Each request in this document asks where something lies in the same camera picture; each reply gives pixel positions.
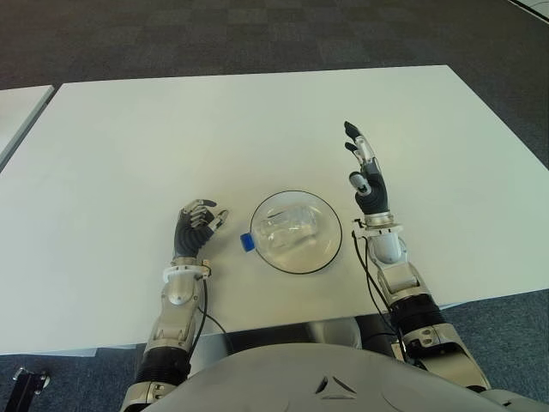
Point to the grey robot torso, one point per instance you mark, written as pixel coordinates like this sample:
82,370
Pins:
326,382

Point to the white robot leg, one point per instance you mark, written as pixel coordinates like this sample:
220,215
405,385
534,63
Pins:
332,332

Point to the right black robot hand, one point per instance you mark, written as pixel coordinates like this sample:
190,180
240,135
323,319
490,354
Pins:
375,189

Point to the neighbouring white table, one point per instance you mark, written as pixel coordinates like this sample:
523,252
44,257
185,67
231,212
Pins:
21,116

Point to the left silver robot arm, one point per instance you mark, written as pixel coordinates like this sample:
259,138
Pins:
173,309

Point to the white plate black rim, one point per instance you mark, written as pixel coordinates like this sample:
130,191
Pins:
326,253

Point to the black stand foot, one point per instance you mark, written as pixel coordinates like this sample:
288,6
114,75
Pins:
28,386

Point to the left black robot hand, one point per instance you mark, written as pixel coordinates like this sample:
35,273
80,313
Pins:
191,236

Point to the clear water bottle blue cap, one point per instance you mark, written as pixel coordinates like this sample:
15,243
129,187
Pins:
287,229

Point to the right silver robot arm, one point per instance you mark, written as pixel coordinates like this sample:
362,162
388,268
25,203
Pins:
412,300

